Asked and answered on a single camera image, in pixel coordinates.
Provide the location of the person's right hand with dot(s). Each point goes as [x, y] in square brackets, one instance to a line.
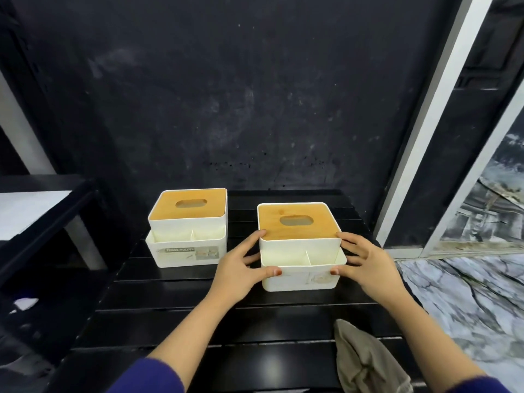
[372, 270]

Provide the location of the person's left hand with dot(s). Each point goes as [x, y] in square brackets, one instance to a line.
[237, 278]

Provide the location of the grey cleaning cloth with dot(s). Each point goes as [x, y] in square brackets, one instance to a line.
[364, 360]

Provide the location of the person's right forearm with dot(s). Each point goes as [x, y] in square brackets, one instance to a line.
[438, 343]

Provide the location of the person's left forearm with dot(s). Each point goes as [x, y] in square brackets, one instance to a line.
[184, 343]

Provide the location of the person's purple sweater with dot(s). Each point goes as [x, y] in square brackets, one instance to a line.
[143, 378]

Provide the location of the black metal shelf rack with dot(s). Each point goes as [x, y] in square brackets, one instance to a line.
[53, 241]

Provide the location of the white board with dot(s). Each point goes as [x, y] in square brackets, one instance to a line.
[28, 212]

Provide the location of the white door frame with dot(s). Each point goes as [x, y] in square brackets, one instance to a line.
[434, 118]

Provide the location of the white frame post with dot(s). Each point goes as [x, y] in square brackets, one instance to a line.
[24, 139]

